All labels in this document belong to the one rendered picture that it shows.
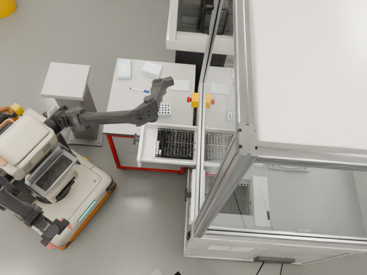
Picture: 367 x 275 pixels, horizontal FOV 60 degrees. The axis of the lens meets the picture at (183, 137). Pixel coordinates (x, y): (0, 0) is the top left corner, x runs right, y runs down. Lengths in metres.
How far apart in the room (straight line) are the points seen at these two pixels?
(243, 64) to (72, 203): 1.91
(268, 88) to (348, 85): 0.21
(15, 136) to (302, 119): 1.14
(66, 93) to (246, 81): 1.69
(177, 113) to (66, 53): 1.77
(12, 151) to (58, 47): 2.30
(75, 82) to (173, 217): 1.30
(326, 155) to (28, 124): 1.18
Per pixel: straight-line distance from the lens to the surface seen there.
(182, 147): 1.91
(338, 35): 1.02
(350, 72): 0.95
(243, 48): 0.86
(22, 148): 1.50
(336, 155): 0.77
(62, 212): 2.48
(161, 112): 2.11
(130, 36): 3.65
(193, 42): 2.36
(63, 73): 2.42
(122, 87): 2.28
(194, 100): 2.03
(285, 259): 2.42
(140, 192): 2.72
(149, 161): 1.86
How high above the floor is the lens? 2.60
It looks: 63 degrees down
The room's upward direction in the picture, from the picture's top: 8 degrees clockwise
